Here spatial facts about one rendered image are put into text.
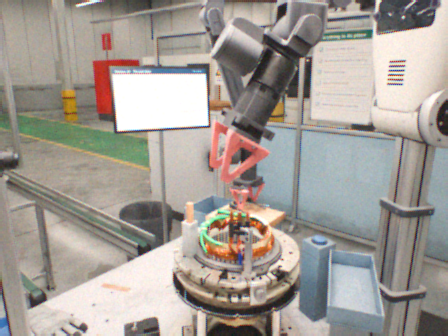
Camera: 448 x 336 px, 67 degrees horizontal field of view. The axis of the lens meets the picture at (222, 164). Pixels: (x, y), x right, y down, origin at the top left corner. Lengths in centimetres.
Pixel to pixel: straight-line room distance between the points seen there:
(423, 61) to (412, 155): 24
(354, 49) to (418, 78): 211
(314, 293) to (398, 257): 26
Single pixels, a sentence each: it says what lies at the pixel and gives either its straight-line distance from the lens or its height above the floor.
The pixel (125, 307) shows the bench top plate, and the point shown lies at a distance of 127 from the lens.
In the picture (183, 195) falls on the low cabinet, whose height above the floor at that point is 32.
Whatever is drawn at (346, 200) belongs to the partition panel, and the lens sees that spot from 323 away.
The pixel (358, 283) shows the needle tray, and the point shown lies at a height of 103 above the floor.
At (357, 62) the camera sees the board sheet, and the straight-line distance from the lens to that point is 301.
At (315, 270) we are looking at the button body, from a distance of 111.
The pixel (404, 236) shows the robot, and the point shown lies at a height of 110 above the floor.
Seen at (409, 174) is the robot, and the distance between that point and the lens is 103.
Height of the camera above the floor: 153
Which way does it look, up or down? 15 degrees down
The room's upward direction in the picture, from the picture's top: straight up
